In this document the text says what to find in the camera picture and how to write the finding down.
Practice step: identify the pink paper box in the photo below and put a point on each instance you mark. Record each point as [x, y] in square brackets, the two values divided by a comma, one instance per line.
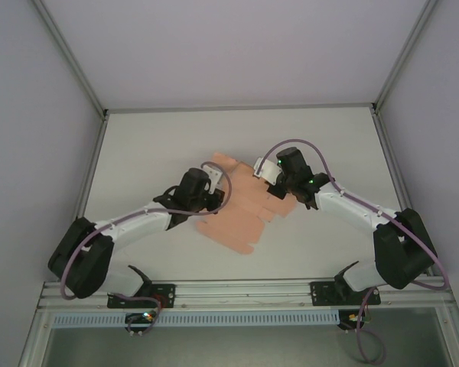
[237, 225]

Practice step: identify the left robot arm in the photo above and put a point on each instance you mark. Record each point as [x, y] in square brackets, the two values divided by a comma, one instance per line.
[137, 227]

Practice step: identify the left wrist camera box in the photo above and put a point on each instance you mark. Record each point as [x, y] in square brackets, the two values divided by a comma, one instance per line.
[215, 179]

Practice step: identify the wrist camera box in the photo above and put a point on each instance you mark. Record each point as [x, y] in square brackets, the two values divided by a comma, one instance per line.
[215, 179]
[267, 170]

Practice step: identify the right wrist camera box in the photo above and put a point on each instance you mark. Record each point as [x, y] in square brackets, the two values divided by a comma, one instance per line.
[267, 170]

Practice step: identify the aluminium frame crossbar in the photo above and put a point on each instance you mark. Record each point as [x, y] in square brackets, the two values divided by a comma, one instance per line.
[237, 108]

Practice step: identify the aluminium mounting rail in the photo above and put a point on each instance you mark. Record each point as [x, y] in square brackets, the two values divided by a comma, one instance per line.
[245, 294]

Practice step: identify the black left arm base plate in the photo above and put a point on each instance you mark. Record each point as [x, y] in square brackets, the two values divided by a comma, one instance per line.
[164, 296]

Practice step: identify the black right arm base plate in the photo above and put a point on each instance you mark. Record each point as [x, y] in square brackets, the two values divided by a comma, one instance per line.
[321, 294]

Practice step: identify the aluminium frame post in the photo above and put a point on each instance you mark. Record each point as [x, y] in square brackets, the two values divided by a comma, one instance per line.
[72, 65]
[405, 53]

